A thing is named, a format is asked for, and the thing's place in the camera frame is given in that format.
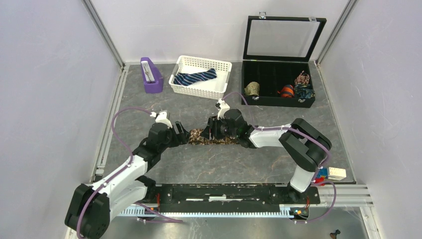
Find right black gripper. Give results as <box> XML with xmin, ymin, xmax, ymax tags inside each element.
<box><xmin>200</xmin><ymin>115</ymin><xmax>238</xmax><ymax>140</ymax></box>

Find brown floral tie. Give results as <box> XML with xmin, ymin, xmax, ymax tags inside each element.
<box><xmin>188</xmin><ymin>129</ymin><xmax>239</xmax><ymax>145</ymax></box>

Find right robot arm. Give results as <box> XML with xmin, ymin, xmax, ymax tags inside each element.
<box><xmin>197</xmin><ymin>109</ymin><xmax>332</xmax><ymax>203</ymax></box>

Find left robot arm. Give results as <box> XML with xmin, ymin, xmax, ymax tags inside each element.
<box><xmin>64</xmin><ymin>121</ymin><xmax>190</xmax><ymax>239</ymax></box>

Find navy striped tie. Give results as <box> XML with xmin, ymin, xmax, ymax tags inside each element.
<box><xmin>173</xmin><ymin>68</ymin><xmax>217</xmax><ymax>86</ymax></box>

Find white plastic basket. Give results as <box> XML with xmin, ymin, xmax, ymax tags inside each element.
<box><xmin>169</xmin><ymin>55</ymin><xmax>232</xmax><ymax>100</ymax></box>

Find olive rolled tie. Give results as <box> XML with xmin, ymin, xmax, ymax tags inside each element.
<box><xmin>244</xmin><ymin>82</ymin><xmax>260</xmax><ymax>97</ymax></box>

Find purple metronome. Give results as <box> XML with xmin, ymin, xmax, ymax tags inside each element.
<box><xmin>140</xmin><ymin>57</ymin><xmax>164</xmax><ymax>94</ymax></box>

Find orange navy rolled tie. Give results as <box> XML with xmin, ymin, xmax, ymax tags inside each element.
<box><xmin>278</xmin><ymin>85</ymin><xmax>295</xmax><ymax>98</ymax></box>

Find black display case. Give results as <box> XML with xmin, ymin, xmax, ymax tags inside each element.
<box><xmin>241</xmin><ymin>16</ymin><xmax>327</xmax><ymax>108</ymax></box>

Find teal patterned tie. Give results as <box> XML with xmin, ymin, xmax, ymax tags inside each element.
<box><xmin>294</xmin><ymin>84</ymin><xmax>316</xmax><ymax>99</ymax></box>

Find pink patterned tie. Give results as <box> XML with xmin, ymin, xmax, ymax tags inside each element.
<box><xmin>294</xmin><ymin>71</ymin><xmax>311</xmax><ymax>86</ymax></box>

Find colourful toy blocks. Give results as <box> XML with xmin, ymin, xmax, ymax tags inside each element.
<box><xmin>314</xmin><ymin>167</ymin><xmax>347</xmax><ymax>183</ymax></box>

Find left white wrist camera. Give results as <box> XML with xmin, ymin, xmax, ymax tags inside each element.
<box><xmin>149</xmin><ymin>110</ymin><xmax>173</xmax><ymax>128</ymax></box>

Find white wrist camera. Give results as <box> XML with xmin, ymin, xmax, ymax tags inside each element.
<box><xmin>215</xmin><ymin>99</ymin><xmax>230</xmax><ymax>120</ymax></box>
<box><xmin>149</xmin><ymin>110</ymin><xmax>173</xmax><ymax>128</ymax></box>

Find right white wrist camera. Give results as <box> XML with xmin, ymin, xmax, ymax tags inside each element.
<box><xmin>215</xmin><ymin>99</ymin><xmax>230</xmax><ymax>120</ymax></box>

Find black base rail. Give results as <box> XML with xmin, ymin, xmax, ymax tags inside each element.
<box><xmin>141</xmin><ymin>184</ymin><xmax>320</xmax><ymax>213</ymax></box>

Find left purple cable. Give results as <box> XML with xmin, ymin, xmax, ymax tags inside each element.
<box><xmin>76</xmin><ymin>106</ymin><xmax>184</xmax><ymax>239</ymax></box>

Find purple cable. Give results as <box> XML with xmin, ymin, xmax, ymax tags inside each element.
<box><xmin>76</xmin><ymin>106</ymin><xmax>184</xmax><ymax>239</ymax></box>
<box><xmin>221</xmin><ymin>92</ymin><xmax>337</xmax><ymax>224</ymax></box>

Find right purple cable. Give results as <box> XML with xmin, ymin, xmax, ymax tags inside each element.
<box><xmin>221</xmin><ymin>92</ymin><xmax>337</xmax><ymax>224</ymax></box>

